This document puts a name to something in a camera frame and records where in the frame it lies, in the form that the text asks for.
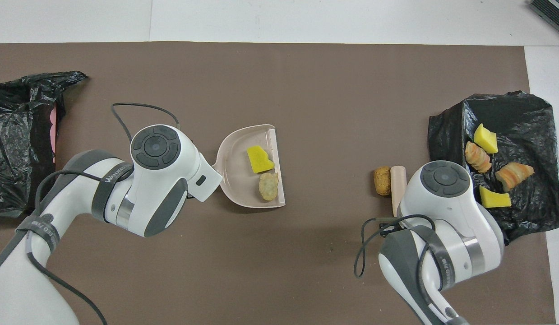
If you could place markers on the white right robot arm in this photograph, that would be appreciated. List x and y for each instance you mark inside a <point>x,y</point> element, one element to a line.
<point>446,212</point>

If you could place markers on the brown breaded nugget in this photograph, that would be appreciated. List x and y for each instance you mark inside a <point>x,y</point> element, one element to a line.
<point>382,180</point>

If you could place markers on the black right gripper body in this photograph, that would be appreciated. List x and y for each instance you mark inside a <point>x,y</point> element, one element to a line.
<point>390,229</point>

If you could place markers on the beige croissant chunk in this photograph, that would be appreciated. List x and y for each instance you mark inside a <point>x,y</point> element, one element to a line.
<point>511,175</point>
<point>269,187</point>

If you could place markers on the yellow sponge with green pad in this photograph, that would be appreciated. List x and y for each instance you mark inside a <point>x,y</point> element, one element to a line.
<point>259,160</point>

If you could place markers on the dark grey ribbed panel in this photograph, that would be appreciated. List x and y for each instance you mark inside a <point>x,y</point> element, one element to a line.
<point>552,11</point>

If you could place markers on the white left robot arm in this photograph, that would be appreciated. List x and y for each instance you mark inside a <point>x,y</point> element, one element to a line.
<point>162,180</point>

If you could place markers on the brown table mat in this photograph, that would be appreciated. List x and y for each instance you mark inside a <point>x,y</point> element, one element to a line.
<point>306,76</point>

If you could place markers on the golden brown croissant piece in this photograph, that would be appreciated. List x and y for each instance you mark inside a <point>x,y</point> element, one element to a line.
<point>478,158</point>

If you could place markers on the beige hand brush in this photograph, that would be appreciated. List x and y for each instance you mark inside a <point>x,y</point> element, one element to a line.
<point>399,185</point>

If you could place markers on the pink plastic bin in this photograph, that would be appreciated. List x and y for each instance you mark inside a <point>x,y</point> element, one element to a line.
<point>54,131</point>

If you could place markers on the small yellow sponge piece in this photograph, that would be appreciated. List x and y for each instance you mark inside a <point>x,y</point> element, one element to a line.
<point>485,140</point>

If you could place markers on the black plastic trash bag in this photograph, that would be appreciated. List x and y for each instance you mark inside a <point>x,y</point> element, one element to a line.
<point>532,126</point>
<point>17,135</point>

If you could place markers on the notched yellow sponge piece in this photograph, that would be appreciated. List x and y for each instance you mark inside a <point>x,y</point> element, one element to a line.
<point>495,199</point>

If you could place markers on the beige plastic dustpan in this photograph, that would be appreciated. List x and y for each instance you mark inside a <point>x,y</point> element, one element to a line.
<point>236,180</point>

